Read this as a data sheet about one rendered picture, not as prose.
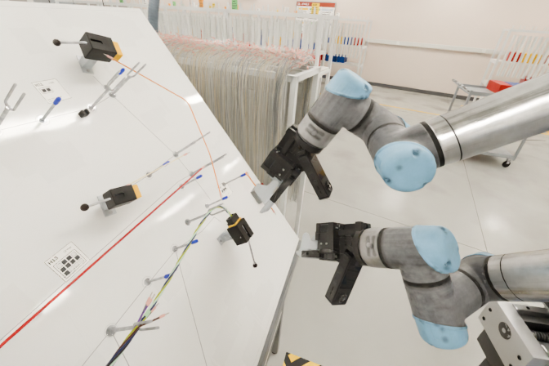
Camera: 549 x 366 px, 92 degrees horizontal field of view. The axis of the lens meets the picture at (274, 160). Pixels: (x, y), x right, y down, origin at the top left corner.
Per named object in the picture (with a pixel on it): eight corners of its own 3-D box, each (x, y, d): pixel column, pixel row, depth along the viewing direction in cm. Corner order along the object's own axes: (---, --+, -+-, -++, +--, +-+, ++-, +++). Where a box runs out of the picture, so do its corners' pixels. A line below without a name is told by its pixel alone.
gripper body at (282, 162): (270, 158, 66) (296, 120, 60) (297, 179, 66) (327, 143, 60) (258, 169, 60) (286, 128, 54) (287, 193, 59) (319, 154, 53)
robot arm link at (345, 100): (381, 95, 46) (342, 69, 45) (342, 142, 52) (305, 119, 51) (372, 84, 53) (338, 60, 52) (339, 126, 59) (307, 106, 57)
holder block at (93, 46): (37, 49, 56) (54, 22, 52) (93, 58, 66) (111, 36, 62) (46, 68, 56) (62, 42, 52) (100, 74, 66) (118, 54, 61)
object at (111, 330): (118, 328, 49) (163, 322, 42) (110, 339, 47) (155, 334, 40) (111, 322, 48) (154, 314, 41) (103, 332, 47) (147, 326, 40)
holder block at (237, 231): (236, 246, 73) (247, 243, 71) (226, 229, 73) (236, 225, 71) (243, 237, 77) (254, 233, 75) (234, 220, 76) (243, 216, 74)
